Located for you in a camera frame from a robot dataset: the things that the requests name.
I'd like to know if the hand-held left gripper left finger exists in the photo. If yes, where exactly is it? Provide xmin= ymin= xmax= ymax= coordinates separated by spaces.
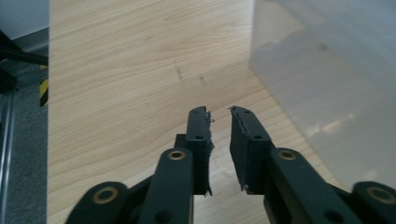
xmin=174 ymin=105 xmax=216 ymax=198

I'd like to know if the clear plastic storage box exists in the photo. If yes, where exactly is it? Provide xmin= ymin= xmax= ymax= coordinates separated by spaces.
xmin=248 ymin=0 xmax=396 ymax=190

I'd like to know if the yellow black floor tape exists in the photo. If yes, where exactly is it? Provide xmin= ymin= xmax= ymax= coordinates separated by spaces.
xmin=39 ymin=64 xmax=50 ymax=107

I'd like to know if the white cabinet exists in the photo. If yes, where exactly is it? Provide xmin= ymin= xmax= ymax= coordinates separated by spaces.
xmin=0 ymin=0 xmax=50 ymax=41

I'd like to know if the aluminium floor rail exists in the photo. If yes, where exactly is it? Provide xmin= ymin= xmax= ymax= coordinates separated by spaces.
xmin=0 ymin=90 xmax=17 ymax=203

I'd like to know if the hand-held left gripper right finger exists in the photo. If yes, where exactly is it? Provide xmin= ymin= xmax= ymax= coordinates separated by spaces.
xmin=228 ymin=105 xmax=276 ymax=195

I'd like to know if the black metal stand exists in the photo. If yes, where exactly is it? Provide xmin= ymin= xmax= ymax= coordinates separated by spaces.
xmin=0 ymin=29 xmax=50 ymax=94

